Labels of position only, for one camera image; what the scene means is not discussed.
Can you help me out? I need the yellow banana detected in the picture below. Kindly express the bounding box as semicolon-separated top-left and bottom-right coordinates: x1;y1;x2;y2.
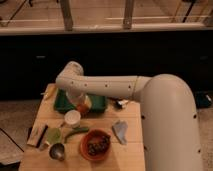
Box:
42;86;56;100

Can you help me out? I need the green cucumber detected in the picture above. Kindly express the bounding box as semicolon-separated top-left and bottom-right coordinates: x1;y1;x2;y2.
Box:
64;127;89;143

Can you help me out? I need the orange bowl with nuts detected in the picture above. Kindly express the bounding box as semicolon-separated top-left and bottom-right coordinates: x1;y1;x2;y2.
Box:
79;129;111;162

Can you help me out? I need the red apple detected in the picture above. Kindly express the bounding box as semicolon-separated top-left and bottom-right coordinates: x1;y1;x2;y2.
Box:
76;104;89;115

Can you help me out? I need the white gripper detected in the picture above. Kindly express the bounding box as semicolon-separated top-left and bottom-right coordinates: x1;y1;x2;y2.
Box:
66;91;92;111

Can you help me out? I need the white paper cup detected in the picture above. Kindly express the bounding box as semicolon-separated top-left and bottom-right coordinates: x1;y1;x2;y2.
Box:
64;110;81;128

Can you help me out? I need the white handled brush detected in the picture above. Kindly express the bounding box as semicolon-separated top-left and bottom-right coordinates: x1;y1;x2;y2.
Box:
115;100;129;109

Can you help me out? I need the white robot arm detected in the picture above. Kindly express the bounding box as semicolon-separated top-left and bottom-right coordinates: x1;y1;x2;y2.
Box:
55;61;203;171

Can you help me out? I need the green plastic tray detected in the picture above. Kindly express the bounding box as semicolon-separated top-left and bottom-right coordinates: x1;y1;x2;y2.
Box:
54;90;108;114

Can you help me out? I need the small metal cup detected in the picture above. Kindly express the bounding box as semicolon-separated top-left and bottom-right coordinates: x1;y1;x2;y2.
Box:
49;143;65;161

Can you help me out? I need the light blue cloth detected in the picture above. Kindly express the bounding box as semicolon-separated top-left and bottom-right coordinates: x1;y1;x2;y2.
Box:
112;121;128;145

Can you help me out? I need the wooden block with black strip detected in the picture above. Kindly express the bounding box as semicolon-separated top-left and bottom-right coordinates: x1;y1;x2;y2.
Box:
27;124;48;148

